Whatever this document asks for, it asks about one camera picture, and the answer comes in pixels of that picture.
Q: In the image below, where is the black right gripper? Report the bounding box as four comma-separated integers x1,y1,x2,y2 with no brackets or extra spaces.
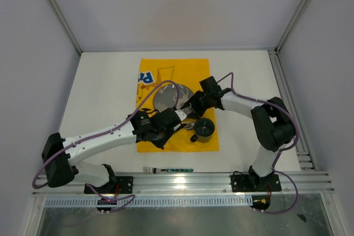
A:
181,91,212,120

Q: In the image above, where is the yellow Pikachu cloth placemat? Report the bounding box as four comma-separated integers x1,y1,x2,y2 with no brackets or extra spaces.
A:
136,59,219,153

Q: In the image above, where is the grey reindeer plate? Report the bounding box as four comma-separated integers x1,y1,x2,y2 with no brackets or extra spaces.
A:
153,84,194,112

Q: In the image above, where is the spoon with green handle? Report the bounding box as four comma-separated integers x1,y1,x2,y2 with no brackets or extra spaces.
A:
183,122,195,130

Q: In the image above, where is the dark green mug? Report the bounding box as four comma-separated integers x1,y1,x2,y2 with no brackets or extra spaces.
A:
190,118,215,143

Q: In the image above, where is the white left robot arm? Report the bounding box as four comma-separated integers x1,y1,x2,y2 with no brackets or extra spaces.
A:
41,108,188,193

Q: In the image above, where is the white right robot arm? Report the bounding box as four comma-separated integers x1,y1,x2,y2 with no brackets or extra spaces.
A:
180,76,299,191

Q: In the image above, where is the left controller board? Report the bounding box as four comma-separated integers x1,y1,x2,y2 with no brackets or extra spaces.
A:
96,198,117,212

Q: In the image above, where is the controller board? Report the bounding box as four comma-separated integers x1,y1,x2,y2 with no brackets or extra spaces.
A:
251,195,270,212
96,198,117,212

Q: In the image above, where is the right controller board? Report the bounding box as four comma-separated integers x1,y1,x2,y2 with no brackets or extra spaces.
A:
251,195,270,212

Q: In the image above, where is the fork with green handle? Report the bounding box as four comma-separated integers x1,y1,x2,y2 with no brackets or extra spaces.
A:
143,167,194,174

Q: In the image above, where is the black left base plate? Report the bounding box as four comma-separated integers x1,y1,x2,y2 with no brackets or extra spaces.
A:
91,176,133,195

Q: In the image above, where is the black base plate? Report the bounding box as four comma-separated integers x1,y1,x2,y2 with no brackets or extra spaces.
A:
91,176,133,195
230,171,282,192

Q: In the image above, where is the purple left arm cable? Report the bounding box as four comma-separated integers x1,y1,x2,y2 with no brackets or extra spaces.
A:
32,80,185,215

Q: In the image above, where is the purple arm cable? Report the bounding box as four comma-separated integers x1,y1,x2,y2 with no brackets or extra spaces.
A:
217,72,300,214
32,80,185,215

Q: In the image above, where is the slotted cable duct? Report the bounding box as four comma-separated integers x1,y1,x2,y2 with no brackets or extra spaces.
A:
44,195,252,208

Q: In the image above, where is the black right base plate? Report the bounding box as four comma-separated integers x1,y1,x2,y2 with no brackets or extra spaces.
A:
230,171,282,192

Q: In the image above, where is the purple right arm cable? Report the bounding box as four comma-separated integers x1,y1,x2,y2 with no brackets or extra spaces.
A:
217,72,300,214

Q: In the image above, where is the aluminium side rail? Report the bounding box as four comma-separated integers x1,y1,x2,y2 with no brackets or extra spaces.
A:
268,50,317,171

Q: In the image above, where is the aluminium mounting rail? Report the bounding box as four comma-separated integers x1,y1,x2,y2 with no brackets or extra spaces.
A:
32,171,335,198

